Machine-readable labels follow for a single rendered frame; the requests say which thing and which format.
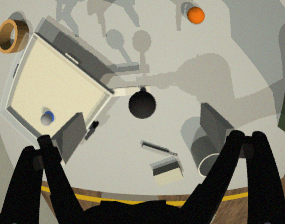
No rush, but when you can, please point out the tan tape roll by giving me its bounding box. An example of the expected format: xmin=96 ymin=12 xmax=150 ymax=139
xmin=0 ymin=19 xmax=29 ymax=54

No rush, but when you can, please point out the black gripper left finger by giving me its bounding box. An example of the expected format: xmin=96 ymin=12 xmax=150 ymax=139
xmin=0 ymin=112 xmax=90 ymax=224

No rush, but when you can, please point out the orange ball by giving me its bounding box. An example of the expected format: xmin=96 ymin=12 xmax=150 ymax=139
xmin=187 ymin=7 xmax=205 ymax=24

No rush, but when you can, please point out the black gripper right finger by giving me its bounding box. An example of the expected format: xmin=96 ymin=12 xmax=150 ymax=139
xmin=166 ymin=103 xmax=285 ymax=224

